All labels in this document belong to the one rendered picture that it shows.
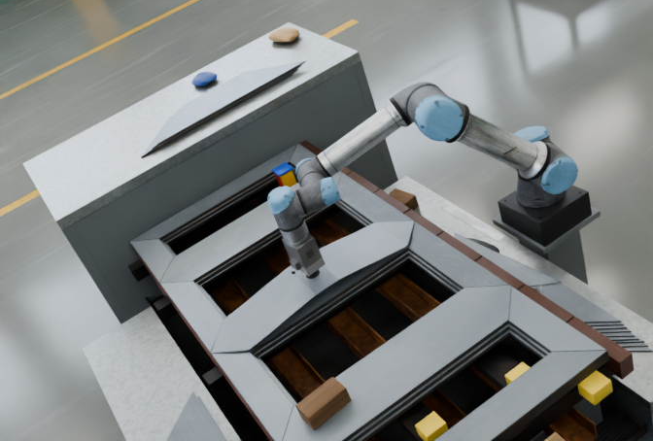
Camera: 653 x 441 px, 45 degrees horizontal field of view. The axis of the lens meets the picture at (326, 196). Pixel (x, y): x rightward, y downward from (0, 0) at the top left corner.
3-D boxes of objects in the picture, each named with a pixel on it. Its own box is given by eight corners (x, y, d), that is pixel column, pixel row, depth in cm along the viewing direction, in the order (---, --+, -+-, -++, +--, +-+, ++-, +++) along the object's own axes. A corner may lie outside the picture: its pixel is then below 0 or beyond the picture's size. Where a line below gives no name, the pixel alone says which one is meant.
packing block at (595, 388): (595, 406, 184) (593, 394, 181) (578, 393, 188) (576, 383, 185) (613, 390, 185) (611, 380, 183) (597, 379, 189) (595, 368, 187)
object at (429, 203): (651, 410, 192) (650, 402, 191) (365, 208, 295) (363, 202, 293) (707, 364, 198) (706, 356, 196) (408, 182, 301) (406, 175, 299)
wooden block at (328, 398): (314, 431, 193) (308, 418, 190) (300, 418, 197) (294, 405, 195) (352, 400, 197) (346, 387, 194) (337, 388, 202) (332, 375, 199)
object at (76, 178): (61, 229, 277) (55, 220, 275) (27, 171, 324) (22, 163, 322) (360, 60, 313) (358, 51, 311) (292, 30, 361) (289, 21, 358)
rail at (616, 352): (622, 380, 188) (619, 362, 185) (301, 156, 316) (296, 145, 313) (634, 370, 189) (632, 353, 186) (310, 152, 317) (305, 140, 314)
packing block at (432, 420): (429, 447, 188) (427, 437, 186) (418, 434, 192) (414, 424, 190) (450, 432, 190) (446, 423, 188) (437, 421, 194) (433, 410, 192)
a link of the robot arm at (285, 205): (296, 193, 215) (267, 205, 215) (309, 224, 221) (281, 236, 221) (291, 180, 221) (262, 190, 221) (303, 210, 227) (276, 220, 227)
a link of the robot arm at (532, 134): (544, 153, 253) (537, 117, 247) (564, 171, 241) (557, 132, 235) (510, 166, 253) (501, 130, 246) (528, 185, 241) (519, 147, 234)
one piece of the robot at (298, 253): (268, 234, 227) (287, 276, 236) (285, 246, 220) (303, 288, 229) (294, 216, 230) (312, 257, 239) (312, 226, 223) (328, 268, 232)
